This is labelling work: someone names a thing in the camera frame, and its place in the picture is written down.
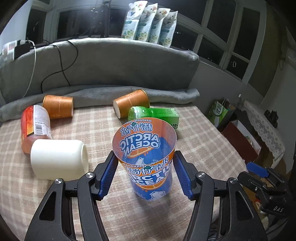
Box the blue Arctic Ocean cup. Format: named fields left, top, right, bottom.
left=112, top=118, right=177, bottom=201

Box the white plastic cup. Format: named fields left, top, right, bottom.
left=30, top=139, right=89, bottom=181

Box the red orange labelled cup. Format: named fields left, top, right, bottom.
left=21, top=105, right=52, bottom=156

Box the green plastic cup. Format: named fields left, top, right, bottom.
left=127, top=106, right=179, bottom=130

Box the orange paper cup left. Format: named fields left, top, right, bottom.
left=43, top=95, right=74, bottom=120

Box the orange paper cup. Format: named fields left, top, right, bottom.
left=113, top=89, right=150, bottom=119
left=43, top=95, right=74, bottom=120

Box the orange paper cup right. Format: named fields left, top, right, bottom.
left=113, top=89, right=150, bottom=119

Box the red cardboard box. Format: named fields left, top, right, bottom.
left=222, top=120, right=261, bottom=164

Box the lace covered side table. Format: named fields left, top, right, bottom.
left=240, top=100, right=285, bottom=168

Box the plaid beige seat cover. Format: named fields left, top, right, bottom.
left=1, top=104, right=245, bottom=240

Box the green paper shopping bag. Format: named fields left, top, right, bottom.
left=206, top=99, right=236, bottom=128

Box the grey sofa backrest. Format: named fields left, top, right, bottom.
left=1, top=38, right=200, bottom=104

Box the white green pouch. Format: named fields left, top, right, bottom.
left=121, top=1, right=147, bottom=40
left=159, top=11, right=178, bottom=48
left=135, top=3, right=158, bottom=42
left=148, top=8, right=171, bottom=44

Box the black power adapter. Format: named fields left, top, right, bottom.
left=14, top=40, right=31, bottom=60

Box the white power strip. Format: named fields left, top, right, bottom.
left=1, top=40, right=25, bottom=62

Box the black tripod stand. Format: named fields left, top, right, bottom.
left=88, top=1, right=111, bottom=38

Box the white window frame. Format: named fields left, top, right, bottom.
left=25, top=0, right=267, bottom=83

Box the black cable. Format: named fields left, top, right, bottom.
left=40, top=39, right=79, bottom=93

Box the white cable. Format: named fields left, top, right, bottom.
left=21, top=39, right=38, bottom=98

